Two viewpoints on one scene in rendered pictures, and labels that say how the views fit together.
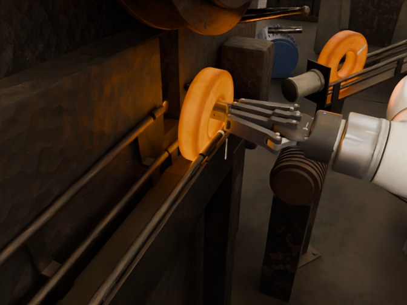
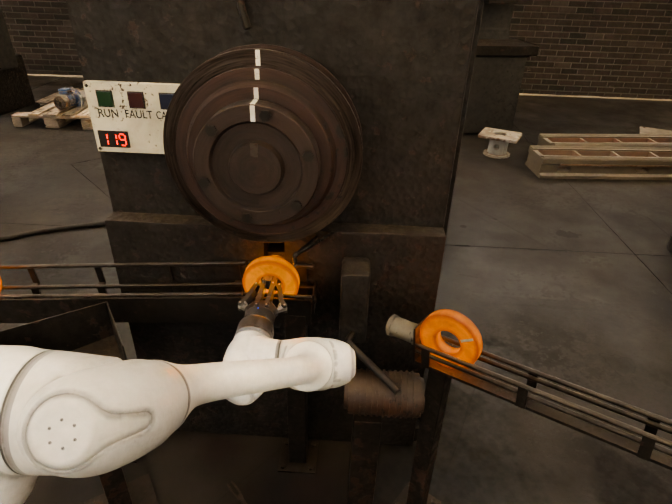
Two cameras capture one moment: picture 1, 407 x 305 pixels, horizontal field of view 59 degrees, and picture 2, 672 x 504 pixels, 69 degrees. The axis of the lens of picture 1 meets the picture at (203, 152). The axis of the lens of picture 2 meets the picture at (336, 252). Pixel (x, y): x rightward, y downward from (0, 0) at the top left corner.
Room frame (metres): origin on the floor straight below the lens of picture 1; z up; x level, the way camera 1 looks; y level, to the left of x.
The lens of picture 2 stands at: (0.27, -1.12, 1.51)
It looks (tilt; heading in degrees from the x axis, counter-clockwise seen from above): 30 degrees down; 68
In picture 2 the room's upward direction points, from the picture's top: 2 degrees clockwise
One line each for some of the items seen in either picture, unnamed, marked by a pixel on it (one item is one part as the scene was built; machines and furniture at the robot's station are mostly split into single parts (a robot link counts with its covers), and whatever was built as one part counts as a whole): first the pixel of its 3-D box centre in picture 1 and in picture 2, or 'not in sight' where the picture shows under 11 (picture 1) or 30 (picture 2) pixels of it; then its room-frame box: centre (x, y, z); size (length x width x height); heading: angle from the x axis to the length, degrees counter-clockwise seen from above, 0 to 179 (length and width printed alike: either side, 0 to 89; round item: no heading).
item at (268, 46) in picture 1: (242, 94); (354, 299); (0.75, -0.09, 0.68); 0.11 x 0.08 x 0.24; 66
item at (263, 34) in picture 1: (274, 49); not in sight; (2.76, -0.54, 0.17); 0.57 x 0.31 x 0.34; 176
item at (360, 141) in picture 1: (356, 145); (254, 334); (0.44, -0.22, 0.74); 0.09 x 0.06 x 0.09; 156
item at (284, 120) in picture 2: not in sight; (257, 165); (0.49, -0.09, 1.11); 0.28 x 0.06 x 0.28; 156
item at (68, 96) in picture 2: not in sight; (73, 96); (-0.38, 4.67, 0.25); 0.40 x 0.24 x 0.22; 66
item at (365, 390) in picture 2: (291, 220); (378, 440); (0.78, -0.26, 0.27); 0.22 x 0.13 x 0.53; 156
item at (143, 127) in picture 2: not in sight; (141, 118); (0.26, 0.23, 1.15); 0.26 x 0.02 x 0.18; 156
